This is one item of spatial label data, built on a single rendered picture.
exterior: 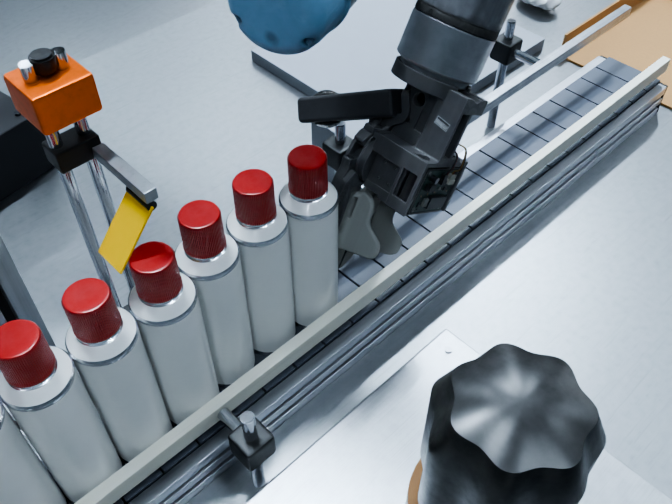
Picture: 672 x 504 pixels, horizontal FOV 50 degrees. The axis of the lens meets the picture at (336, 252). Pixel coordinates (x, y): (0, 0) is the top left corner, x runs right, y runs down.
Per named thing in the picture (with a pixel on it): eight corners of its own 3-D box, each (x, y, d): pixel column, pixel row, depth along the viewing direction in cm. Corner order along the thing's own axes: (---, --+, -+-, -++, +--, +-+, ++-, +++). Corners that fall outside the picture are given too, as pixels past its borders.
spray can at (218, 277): (229, 398, 67) (198, 249, 51) (190, 368, 69) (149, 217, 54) (267, 361, 69) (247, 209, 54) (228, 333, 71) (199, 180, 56)
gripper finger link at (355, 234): (350, 297, 67) (388, 213, 63) (307, 263, 70) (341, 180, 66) (370, 292, 69) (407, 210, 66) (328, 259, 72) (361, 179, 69)
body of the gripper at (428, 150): (398, 224, 62) (457, 94, 57) (329, 176, 66) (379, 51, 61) (443, 217, 68) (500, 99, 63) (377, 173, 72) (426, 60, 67)
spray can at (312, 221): (313, 339, 71) (307, 186, 56) (277, 310, 73) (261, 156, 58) (348, 309, 74) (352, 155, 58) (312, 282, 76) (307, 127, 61)
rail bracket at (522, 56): (517, 149, 99) (543, 42, 86) (475, 125, 102) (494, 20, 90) (531, 139, 100) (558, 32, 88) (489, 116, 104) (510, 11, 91)
